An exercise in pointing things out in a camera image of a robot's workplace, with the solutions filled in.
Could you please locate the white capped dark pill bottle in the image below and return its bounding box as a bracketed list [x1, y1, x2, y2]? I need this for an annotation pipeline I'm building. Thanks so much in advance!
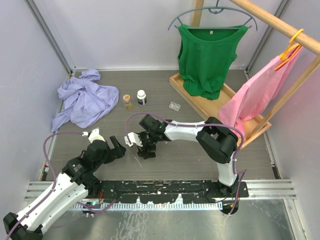
[137, 89, 147, 105]

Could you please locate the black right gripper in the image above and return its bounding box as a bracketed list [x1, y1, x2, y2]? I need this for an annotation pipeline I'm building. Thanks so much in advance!
[136, 131, 158, 160]

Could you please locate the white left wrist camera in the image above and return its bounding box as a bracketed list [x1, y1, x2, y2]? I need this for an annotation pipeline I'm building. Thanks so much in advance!
[81, 128, 105, 143]

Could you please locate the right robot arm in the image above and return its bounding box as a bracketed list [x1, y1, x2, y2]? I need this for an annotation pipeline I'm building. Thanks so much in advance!
[128, 114, 239, 197]

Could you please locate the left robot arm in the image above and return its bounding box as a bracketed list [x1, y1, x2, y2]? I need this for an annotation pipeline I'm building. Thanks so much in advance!
[3, 136, 126, 240]

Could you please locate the wooden clothes rack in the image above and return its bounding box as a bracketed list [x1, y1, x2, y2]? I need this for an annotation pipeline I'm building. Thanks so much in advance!
[169, 0, 320, 150]

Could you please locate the grey clothes hanger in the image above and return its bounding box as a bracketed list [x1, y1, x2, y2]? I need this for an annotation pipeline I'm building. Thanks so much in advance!
[167, 0, 258, 31]

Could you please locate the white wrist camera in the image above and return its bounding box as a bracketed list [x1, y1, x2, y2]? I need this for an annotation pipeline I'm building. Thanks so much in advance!
[81, 128, 105, 143]
[124, 132, 143, 148]

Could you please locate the yellow clothes hanger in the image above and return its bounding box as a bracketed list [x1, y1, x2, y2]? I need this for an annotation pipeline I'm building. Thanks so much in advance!
[274, 28, 304, 72]

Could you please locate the lavender crumpled shirt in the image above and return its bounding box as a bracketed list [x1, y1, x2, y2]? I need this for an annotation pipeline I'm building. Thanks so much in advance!
[51, 68, 119, 132]

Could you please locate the clear pill bottle orange cap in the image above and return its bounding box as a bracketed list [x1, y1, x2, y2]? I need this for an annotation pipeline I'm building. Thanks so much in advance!
[122, 94, 134, 111]

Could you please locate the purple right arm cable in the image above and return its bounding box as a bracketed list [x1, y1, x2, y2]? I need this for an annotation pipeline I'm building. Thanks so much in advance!
[124, 112, 248, 215]

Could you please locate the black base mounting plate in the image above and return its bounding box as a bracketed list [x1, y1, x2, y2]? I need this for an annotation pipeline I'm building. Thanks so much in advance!
[85, 180, 249, 204]

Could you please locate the pink shirt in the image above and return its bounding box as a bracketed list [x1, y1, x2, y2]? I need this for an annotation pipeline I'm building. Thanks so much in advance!
[218, 47, 303, 135]

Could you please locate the green tank top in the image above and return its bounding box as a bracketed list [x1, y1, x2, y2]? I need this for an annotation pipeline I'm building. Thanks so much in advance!
[177, 24, 249, 100]

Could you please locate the clear pill organizer box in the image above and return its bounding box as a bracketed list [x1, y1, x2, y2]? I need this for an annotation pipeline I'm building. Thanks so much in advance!
[168, 102, 181, 112]

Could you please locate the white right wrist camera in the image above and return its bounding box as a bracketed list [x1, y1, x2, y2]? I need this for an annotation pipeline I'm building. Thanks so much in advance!
[124, 132, 143, 148]

